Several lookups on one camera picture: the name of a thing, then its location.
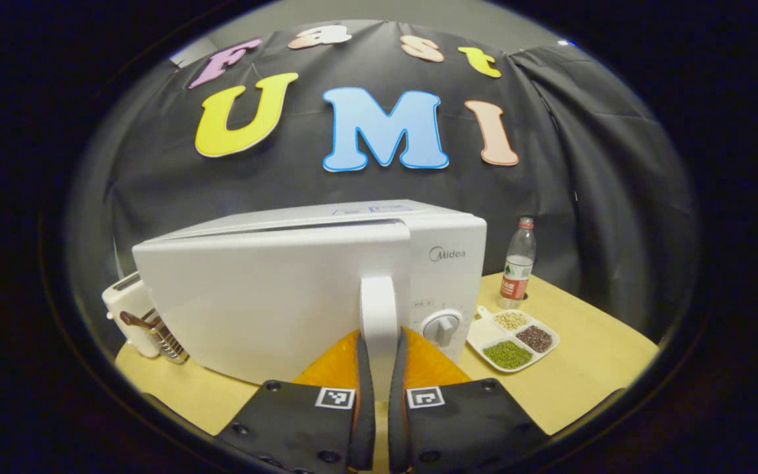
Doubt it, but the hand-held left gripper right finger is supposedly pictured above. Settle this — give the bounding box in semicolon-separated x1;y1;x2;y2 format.
387;327;551;474

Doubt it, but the white toaster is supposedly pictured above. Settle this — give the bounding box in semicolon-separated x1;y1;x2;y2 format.
102;271;163;359

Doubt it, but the white divided dish of beans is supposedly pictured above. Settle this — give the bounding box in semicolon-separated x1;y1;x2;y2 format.
466;305;560;374

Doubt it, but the white microwave oven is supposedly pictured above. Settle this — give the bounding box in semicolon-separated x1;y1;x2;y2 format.
132;199;488;402

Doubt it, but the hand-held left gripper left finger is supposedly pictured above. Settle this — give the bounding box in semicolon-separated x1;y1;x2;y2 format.
215;329;378;474

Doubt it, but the metal wire basket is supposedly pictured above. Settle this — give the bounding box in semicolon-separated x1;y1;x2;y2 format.
120;309;190;365

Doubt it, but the clear bottle with red label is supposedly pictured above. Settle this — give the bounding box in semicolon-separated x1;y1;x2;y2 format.
499;217;537;310

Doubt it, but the black backdrop cloth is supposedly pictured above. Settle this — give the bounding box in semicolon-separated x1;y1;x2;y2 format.
66;20;699;343

